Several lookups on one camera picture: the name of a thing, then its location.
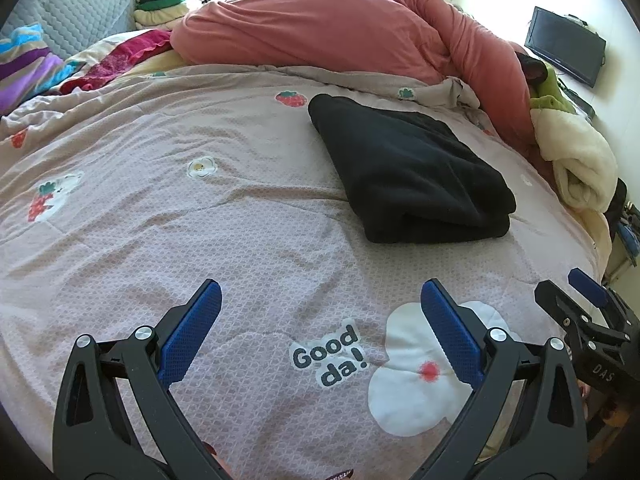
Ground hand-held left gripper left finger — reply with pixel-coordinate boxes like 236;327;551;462
52;278;228;480

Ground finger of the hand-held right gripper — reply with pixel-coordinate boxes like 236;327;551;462
534;280;596;356
567;267;638;333

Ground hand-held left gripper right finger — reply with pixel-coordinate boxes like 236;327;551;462
415;280;588;480

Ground black sweater with orange cuffs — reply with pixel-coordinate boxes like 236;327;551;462
307;93;517;245

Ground person's left hand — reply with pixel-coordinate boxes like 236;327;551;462
202;442;238;480

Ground cream textured blanket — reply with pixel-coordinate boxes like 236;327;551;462
575;205;613;281

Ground strawberry print quilt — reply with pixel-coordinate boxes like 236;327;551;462
0;62;613;480

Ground cream fleece blanket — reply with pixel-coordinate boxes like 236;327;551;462
530;107;621;211

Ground green cloth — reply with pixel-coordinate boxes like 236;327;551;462
529;65;576;116

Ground dark cloth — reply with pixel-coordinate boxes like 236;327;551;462
517;52;548;93

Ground black monitor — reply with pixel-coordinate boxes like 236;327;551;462
524;6;607;89

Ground red cloth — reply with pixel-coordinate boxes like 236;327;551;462
60;29;173;95

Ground striped pillow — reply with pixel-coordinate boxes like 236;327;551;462
0;27;66;116

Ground cream folded garment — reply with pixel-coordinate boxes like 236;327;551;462
134;2;201;32

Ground pink duvet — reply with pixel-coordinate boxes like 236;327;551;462
170;0;556;161

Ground green folded garment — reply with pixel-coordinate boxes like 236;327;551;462
137;0;198;13

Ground blue quilted pillow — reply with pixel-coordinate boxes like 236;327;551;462
0;0;143;61

